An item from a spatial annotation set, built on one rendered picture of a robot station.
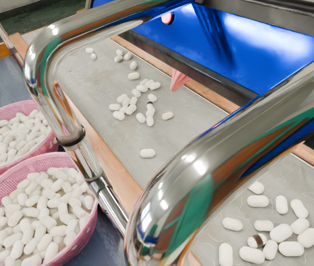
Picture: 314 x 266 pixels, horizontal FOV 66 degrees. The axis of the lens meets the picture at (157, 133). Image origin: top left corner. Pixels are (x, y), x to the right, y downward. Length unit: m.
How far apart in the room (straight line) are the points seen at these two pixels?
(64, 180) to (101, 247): 0.17
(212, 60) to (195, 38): 0.03
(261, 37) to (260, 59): 0.02
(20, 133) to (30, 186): 0.21
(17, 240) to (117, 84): 0.52
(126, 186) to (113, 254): 0.14
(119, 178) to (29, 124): 0.38
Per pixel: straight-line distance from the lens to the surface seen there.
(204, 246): 0.46
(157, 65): 0.87
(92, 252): 0.57
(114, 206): 0.25
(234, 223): 0.46
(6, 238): 0.59
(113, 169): 0.54
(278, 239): 0.47
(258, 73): 0.20
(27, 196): 0.64
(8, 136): 0.80
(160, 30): 0.28
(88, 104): 0.78
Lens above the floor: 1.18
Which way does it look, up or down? 45 degrees down
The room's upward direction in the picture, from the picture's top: 11 degrees counter-clockwise
